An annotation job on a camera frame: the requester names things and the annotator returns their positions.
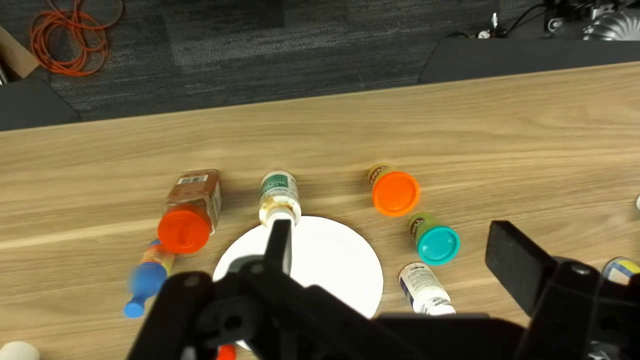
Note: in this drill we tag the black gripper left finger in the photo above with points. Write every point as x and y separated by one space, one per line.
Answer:
201 312

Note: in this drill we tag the brown cardboard piece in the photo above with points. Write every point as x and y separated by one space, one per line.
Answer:
15 54

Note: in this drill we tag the orange-lid brown spice jar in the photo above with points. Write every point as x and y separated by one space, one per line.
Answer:
191 216

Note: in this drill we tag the blue bowling pin toy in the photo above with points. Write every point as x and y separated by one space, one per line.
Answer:
149 280

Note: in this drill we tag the white bottle green label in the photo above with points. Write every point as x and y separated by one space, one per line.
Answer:
278 193

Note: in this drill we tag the black chair base with casters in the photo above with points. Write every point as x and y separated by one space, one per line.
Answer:
601 21

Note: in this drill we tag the silver cap spice jar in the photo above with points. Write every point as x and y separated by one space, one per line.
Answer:
423 286

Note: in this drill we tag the white paper plate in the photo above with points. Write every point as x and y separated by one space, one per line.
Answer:
332 267

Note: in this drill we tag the teal-lid green dough can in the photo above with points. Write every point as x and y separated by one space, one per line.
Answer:
439 244

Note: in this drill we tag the orange-lid yellow dough can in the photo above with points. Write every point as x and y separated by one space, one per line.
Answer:
397 193

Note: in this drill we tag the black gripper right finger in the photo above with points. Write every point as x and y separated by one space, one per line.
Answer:
566 307

